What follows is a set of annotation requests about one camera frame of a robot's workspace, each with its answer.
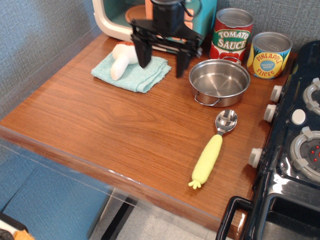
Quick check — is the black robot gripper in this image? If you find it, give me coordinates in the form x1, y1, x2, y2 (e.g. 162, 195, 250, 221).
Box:
130, 0, 203, 78

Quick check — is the spoon with yellow handle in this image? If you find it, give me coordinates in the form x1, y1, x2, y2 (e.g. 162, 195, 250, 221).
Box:
188, 109, 238, 190

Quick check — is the teal toy microwave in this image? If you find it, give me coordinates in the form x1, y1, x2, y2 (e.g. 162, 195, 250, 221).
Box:
92, 0, 217, 42

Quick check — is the black toy stove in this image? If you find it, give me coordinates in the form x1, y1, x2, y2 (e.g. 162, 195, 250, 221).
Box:
216, 40, 320, 240

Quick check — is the orange and black corner object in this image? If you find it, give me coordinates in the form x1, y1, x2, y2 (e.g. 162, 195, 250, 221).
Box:
0, 212, 35, 240

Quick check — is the small stainless steel pot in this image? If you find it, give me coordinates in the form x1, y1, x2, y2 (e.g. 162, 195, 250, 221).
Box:
189, 59, 251, 108

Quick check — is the light teal folded cloth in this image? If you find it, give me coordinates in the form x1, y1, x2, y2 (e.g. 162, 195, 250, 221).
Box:
91, 53, 172, 94

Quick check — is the pineapple slices can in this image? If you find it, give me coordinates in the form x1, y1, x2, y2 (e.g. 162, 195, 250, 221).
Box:
246, 32, 293, 80

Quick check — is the tomato sauce can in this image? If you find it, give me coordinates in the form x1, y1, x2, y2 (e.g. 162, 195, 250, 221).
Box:
209, 7, 254, 64

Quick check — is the white plush mushroom toy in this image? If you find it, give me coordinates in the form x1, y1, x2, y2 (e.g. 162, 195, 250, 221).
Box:
110, 41, 138, 81

